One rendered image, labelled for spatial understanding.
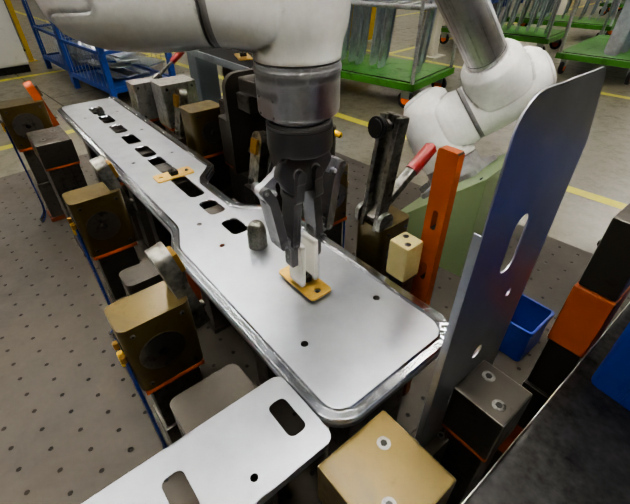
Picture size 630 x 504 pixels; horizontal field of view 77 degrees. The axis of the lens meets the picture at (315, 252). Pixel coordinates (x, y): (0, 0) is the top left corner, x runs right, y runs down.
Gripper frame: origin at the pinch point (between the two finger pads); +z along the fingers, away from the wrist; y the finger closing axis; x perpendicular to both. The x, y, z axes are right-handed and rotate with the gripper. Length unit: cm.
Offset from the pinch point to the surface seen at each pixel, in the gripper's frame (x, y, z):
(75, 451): -18, 38, 35
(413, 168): 0.7, -21.5, -7.6
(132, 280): -18.4, 19.3, 5.5
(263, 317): 1.8, 8.5, 4.6
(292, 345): 8.2, 8.3, 4.6
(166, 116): -76, -11, 2
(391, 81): -258, -318, 77
